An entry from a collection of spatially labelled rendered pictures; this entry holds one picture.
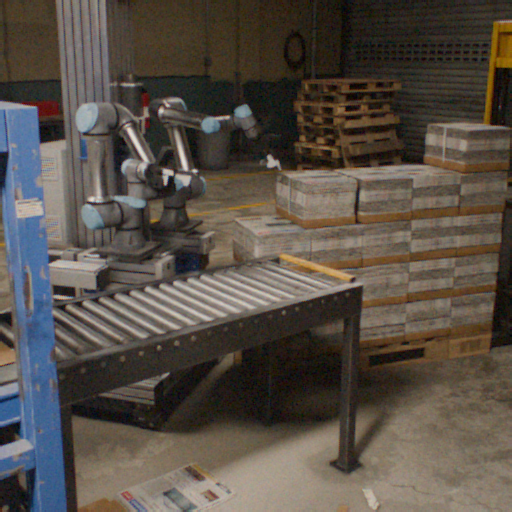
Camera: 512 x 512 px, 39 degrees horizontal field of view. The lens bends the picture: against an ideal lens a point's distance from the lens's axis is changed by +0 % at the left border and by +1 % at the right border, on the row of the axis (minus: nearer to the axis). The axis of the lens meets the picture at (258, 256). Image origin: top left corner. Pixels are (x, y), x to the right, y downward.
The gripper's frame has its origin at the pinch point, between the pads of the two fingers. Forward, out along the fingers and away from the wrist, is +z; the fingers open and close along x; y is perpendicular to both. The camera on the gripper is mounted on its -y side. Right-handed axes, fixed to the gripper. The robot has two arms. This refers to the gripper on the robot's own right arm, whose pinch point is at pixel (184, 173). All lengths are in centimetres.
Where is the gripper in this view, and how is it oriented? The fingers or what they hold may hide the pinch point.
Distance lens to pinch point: 274.4
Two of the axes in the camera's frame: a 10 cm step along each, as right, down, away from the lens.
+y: -1.0, 9.8, 1.8
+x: -6.9, 0.6, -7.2
